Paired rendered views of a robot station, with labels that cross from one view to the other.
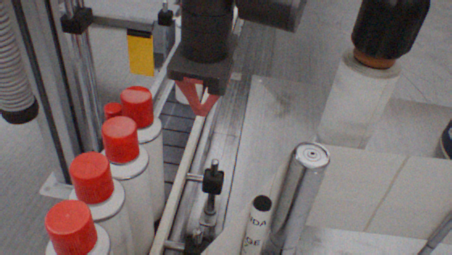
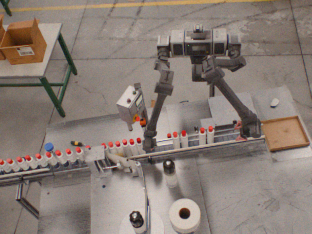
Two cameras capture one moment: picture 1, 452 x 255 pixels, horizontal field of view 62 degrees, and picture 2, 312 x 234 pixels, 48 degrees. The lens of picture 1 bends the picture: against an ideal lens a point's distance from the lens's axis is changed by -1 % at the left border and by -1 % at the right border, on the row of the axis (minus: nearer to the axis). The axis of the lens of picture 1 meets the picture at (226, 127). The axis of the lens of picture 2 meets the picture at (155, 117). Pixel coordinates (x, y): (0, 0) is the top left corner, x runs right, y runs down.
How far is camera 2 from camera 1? 2.31 m
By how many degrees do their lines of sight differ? 56
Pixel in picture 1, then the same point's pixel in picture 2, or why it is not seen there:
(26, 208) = (140, 135)
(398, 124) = (189, 196)
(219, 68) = not seen: hidden behind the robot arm
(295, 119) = (180, 171)
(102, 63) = (189, 123)
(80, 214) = (117, 143)
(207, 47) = not seen: hidden behind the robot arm
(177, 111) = (170, 146)
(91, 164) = (124, 141)
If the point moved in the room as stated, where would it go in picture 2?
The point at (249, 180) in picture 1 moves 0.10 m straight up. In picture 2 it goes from (155, 166) to (154, 160)
